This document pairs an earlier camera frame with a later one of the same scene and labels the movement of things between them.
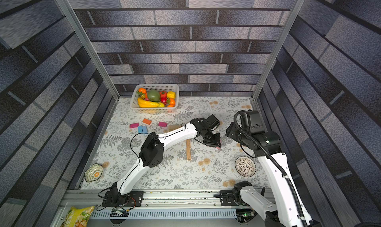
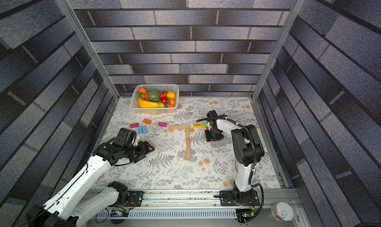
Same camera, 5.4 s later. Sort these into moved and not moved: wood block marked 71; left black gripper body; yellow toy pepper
Moved: left black gripper body
Not moved: wood block marked 71; yellow toy pepper
